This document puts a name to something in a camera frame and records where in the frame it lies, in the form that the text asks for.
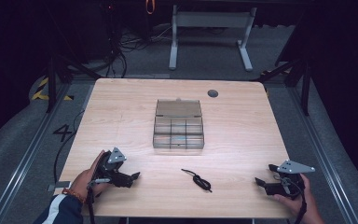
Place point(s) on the grey tape piece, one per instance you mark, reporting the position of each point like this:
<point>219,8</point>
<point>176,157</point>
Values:
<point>57,186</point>

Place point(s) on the yellow black floor tape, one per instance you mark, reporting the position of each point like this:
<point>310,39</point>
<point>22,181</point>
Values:
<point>40,93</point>

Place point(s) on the clear plastic compartment box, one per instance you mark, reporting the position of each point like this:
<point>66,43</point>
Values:
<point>178,124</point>

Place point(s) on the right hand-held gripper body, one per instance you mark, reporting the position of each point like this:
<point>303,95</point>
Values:
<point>287,182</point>

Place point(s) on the white metal table frame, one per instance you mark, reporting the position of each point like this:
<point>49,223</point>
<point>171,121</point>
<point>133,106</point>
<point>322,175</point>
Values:
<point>211,19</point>

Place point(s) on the aluminium floor rail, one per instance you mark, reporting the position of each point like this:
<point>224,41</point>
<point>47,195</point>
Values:
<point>323,149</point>
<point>28,155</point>

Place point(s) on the person's left hand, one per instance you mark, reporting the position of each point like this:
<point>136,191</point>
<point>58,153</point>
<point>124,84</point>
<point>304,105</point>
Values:
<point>85,182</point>

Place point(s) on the grey round table grommet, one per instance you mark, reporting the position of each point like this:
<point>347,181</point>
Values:
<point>213,93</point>

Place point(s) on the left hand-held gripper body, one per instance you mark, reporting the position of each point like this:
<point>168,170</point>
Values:
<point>109,167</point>

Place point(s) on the black metal stand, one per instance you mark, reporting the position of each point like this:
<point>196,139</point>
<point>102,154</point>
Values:
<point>305,90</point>
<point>51,84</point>

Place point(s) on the person's right hand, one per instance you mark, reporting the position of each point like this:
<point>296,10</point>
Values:
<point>304,202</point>

